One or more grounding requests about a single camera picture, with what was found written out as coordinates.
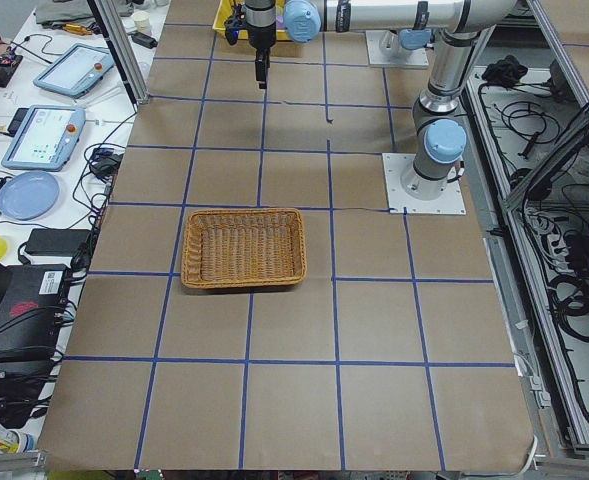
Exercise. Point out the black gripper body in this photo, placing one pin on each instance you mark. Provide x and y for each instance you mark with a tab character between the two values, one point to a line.
261	37

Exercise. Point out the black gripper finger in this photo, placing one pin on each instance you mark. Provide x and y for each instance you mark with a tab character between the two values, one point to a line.
261	64

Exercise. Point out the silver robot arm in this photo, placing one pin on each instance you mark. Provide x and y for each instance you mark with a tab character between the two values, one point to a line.
462	29
260	19

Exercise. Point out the upper teach pendant tablet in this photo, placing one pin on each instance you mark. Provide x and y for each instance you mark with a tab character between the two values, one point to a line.
76	71

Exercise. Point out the teach pendant tablet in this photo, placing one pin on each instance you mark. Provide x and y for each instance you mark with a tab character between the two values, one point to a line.
45	139
76	71

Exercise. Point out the brown wicker basket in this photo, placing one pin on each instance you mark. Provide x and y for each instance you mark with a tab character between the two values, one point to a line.
241	248

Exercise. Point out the lower teach pendant tablet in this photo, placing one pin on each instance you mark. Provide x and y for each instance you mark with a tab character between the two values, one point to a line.
45	139

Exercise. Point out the black cloth bundle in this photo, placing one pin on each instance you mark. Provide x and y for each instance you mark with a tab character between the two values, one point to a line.
506	72

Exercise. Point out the blue plate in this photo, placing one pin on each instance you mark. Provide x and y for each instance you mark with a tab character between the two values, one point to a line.
28	195

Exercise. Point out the black power adapter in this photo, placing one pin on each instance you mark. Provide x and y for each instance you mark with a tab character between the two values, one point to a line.
55	242

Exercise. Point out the black computer box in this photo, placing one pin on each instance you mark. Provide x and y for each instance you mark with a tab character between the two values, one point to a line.
31	310

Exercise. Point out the aluminium frame post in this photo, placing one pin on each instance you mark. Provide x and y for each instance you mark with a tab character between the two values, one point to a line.
113	31

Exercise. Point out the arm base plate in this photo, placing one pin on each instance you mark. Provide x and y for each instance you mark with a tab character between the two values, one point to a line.
398	48
409	193

